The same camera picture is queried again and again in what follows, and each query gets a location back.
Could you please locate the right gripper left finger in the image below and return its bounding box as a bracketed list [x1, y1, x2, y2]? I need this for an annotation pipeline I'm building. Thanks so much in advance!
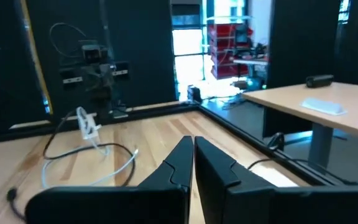
[25, 135, 195, 224]

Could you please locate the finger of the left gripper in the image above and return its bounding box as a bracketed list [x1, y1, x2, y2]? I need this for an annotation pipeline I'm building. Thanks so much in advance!
[81, 65, 101, 92]
[99, 63, 115, 90]

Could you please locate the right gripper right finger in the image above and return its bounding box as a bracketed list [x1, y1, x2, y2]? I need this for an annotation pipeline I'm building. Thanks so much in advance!
[194, 136, 358, 224]

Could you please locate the thin black USB cable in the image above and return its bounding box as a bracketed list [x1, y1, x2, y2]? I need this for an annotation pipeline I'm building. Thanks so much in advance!
[247, 157, 298, 171]

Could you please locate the pale grey braided USB cable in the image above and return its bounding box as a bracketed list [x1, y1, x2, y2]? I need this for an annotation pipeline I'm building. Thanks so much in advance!
[40, 136, 139, 189]

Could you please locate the thick black USB cable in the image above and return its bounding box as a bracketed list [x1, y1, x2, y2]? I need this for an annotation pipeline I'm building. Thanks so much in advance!
[42, 108, 137, 188]

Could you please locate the small black floor device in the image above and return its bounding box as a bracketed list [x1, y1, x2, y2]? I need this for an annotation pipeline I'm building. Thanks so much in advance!
[186, 84, 203, 104]

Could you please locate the red bin rack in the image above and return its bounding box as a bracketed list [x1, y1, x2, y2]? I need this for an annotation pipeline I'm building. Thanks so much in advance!
[208, 23, 254, 80]

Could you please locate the white phone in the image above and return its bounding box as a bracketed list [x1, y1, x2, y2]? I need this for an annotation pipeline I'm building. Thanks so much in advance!
[300, 96, 348, 116]

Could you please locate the white background table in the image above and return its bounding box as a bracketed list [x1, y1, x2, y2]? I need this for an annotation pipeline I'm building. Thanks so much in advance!
[232, 57, 269, 88]

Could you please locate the black cylindrical device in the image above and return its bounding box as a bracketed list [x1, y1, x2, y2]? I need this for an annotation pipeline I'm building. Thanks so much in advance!
[305, 74, 335, 89]

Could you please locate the light wood desk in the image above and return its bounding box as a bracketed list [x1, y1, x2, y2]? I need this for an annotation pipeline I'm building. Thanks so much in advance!
[242, 81, 358, 175]

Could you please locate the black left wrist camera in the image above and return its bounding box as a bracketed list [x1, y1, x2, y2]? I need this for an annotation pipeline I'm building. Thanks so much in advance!
[81, 44, 109, 64]

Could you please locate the yellow extension cable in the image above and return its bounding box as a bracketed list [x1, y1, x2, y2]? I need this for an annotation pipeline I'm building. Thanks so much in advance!
[19, 0, 54, 115]

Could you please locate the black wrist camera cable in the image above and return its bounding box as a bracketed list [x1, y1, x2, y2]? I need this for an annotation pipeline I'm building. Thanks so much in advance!
[48, 22, 88, 59]
[6, 186, 27, 223]

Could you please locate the black table frame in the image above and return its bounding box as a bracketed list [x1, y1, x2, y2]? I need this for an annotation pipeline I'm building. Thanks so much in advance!
[0, 101, 358, 187]

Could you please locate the small black frame clip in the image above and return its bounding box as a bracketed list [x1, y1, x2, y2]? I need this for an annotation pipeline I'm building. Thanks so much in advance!
[266, 131, 286, 152]

